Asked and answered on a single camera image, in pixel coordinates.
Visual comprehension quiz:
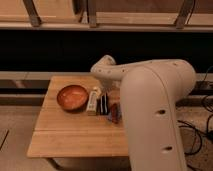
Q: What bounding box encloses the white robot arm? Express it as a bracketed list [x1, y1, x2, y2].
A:
[91, 55, 196, 171]

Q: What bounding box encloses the orange ceramic bowl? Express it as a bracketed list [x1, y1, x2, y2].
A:
[57, 85, 89, 111]

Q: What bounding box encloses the reddish brown oblong object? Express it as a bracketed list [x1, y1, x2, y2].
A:
[110, 104, 119, 124]

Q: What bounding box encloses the white tube with cap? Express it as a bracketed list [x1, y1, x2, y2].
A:
[86, 87, 101, 115]

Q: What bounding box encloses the blue cloth piece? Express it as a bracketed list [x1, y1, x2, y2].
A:
[108, 107, 121, 122]

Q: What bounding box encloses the wooden table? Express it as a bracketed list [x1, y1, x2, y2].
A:
[27, 75, 128, 158]

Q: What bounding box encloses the black floor cable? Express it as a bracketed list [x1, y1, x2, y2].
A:
[176, 66, 213, 171]

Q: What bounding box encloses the wooden shelf frame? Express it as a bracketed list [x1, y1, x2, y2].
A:
[0, 0, 213, 32]

